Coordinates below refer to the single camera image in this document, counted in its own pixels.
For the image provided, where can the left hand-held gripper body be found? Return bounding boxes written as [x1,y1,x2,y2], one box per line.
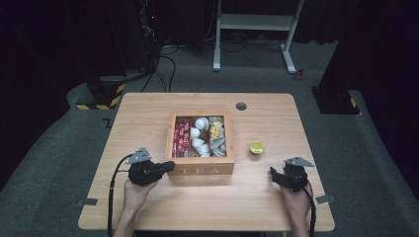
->
[125,146,166,188]

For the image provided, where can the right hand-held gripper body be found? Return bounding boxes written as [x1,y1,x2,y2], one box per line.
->
[280,156,316,194]

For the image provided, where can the wooden tea box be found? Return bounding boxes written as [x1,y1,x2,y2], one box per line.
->
[163,111,236,177]

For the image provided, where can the yellow lid capsule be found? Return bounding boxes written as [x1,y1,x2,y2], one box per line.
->
[248,140,266,156]

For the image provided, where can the person's left hand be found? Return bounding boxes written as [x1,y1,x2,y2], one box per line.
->
[123,178,160,214]

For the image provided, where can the person's right hand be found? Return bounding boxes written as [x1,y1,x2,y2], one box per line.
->
[279,183,314,226]

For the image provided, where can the bundle of red sachets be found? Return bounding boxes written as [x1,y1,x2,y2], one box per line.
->
[172,118,193,158]

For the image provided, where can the grey tape strip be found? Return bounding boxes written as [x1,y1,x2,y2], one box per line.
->
[314,194,337,204]
[76,197,99,207]

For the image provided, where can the white capsule with printed lid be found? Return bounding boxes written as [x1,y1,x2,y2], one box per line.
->
[195,117,210,131]

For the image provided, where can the pile of grey yellow sachets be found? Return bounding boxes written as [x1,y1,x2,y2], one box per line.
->
[209,116,228,158]

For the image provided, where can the black yellow striped stand base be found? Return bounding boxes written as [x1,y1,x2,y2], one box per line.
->
[75,75,127,112]

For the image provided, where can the dark equipment rack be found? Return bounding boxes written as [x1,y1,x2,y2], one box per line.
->
[136,0,163,71]

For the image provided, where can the white metal stand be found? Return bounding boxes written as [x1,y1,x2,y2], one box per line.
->
[212,0,306,75]

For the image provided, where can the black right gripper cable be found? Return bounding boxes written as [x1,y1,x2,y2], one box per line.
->
[301,185,317,237]

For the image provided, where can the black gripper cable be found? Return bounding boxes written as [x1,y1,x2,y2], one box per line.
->
[301,185,317,237]
[106,153,134,237]

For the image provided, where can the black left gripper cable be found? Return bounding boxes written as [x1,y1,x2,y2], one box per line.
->
[106,153,134,237]

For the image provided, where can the black floor cables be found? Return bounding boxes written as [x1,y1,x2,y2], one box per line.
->
[139,45,178,94]

